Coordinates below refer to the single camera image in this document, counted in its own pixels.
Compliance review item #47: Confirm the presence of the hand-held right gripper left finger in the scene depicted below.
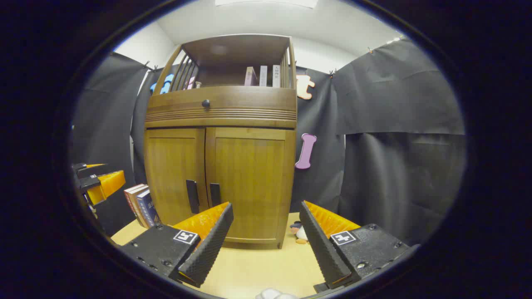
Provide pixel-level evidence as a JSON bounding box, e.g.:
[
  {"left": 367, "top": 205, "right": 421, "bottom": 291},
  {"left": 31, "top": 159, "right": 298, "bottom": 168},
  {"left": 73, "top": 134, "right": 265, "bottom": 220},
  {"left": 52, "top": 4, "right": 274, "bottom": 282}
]
[{"left": 118, "top": 202, "right": 234, "bottom": 288}]

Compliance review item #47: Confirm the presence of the wooden double-door shoe cabinet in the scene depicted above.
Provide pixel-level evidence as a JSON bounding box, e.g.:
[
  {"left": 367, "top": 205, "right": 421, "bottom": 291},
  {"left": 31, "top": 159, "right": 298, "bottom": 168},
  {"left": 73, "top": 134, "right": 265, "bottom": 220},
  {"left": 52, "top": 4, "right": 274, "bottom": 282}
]
[{"left": 143, "top": 34, "right": 298, "bottom": 250}]

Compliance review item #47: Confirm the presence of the wooden cabinet drawer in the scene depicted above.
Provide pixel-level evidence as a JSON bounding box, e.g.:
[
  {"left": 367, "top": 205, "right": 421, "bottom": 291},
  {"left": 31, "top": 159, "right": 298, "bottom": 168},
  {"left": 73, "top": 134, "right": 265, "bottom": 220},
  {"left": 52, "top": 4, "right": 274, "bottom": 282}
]
[{"left": 145, "top": 86, "right": 298, "bottom": 128}]

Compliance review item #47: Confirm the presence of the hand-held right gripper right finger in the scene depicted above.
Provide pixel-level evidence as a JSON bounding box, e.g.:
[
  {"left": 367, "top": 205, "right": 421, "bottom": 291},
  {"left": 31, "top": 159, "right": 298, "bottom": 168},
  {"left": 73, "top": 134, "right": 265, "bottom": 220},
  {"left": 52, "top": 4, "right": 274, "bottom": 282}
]
[{"left": 299, "top": 201, "right": 419, "bottom": 290}]

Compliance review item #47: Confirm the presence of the black backdrop cloth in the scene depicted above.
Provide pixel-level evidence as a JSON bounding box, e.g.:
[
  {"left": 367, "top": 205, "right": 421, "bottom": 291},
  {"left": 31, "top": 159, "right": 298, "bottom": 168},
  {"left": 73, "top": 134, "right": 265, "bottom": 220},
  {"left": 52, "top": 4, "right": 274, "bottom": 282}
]
[{"left": 71, "top": 38, "right": 466, "bottom": 245}]

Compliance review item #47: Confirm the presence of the plush penguin toy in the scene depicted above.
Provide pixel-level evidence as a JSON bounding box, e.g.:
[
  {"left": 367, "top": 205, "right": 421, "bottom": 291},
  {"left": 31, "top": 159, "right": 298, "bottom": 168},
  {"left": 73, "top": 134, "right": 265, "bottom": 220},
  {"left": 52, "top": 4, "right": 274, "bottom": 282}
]
[{"left": 290, "top": 221, "right": 309, "bottom": 245}]

